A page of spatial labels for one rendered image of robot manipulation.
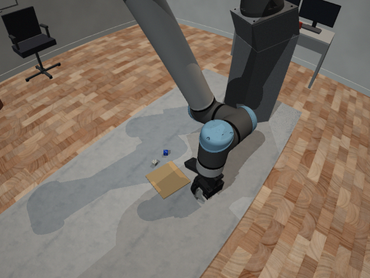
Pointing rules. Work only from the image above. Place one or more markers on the orange flat mat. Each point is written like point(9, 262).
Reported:
point(167, 179)

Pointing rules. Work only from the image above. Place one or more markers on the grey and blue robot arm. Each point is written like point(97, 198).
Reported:
point(217, 137)

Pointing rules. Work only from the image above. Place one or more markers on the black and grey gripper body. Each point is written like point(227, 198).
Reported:
point(207, 184)

